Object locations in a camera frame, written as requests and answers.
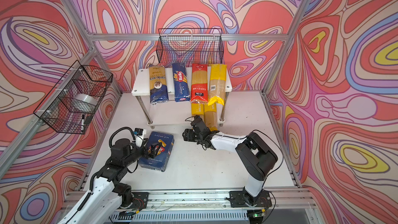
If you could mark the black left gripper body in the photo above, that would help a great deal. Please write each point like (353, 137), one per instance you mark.
(146, 154)

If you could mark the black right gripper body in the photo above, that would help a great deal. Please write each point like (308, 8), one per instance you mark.
(192, 136)

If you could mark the blue Barilla rigatoni box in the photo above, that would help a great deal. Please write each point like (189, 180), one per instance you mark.
(158, 163)

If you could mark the yellow Pastatime spaghetti bag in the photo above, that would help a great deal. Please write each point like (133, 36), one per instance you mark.
(210, 116)
(197, 110)

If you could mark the red spaghetti bag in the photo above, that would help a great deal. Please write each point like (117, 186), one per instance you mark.
(199, 87)

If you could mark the blue Barilla spaghetti box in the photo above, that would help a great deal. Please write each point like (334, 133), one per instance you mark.
(182, 92)

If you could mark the dark blue spaghetti bag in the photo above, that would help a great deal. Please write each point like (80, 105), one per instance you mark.
(158, 85)

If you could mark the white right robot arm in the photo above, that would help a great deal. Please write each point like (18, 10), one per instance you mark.
(256, 156)

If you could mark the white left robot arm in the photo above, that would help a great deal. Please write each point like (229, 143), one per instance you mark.
(105, 180)

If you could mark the white two-tier shelf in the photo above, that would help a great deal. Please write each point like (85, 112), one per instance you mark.
(169, 113)

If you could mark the silver tape roll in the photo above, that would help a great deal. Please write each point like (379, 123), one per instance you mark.
(84, 103)

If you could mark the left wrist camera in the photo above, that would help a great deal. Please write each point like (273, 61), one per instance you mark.
(139, 135)

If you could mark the black wire basket back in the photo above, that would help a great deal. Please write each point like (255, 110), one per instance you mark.
(190, 46)

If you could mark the black wire basket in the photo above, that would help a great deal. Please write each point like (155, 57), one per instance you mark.
(57, 111)
(190, 46)

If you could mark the black wire basket left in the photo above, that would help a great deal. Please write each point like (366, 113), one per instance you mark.
(57, 111)

